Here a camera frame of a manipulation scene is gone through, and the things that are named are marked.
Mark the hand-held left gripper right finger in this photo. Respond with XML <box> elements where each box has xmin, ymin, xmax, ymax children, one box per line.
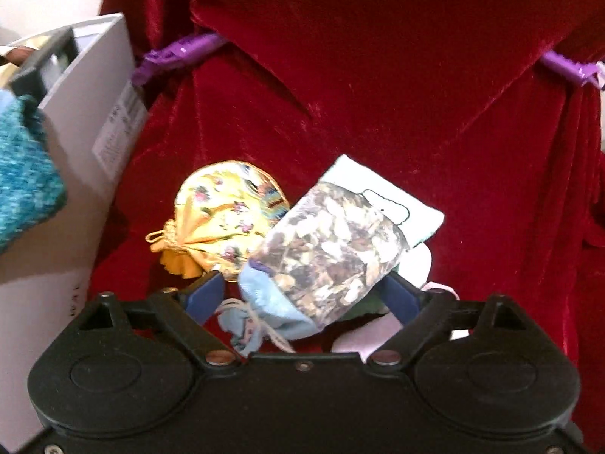
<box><xmin>369</xmin><ymin>274</ymin><xmax>530</xmax><ymax>366</ymax></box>

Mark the yellow floral drawstring pouch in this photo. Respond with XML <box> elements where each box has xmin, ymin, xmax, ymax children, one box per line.
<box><xmin>146</xmin><ymin>161</ymin><xmax>290</xmax><ymax>285</ymax></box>

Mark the white cardboard box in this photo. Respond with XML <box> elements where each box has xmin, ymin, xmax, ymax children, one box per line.
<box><xmin>0</xmin><ymin>13</ymin><xmax>149</xmax><ymax>454</ymax></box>

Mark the dried flower sachet bag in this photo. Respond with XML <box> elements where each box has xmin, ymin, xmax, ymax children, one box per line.
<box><xmin>218</xmin><ymin>154</ymin><xmax>445</xmax><ymax>355</ymax></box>

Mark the dark green cloth item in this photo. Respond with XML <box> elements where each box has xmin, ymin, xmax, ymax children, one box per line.
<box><xmin>340</xmin><ymin>288</ymin><xmax>388</xmax><ymax>322</ymax></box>

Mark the teal knitted cloth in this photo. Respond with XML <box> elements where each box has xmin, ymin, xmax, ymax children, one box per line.
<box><xmin>0</xmin><ymin>90</ymin><xmax>67</xmax><ymax>253</ymax></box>

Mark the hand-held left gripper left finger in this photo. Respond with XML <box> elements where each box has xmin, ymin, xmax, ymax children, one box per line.
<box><xmin>78</xmin><ymin>269</ymin><xmax>239</xmax><ymax>367</ymax></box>

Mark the dark grey box insert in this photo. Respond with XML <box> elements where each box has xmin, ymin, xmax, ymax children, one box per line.
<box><xmin>9</xmin><ymin>26</ymin><xmax>79</xmax><ymax>100</ymax></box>

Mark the red velvet tablecloth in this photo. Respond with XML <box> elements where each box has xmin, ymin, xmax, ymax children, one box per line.
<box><xmin>87</xmin><ymin>0</ymin><xmax>605</xmax><ymax>370</ymax></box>

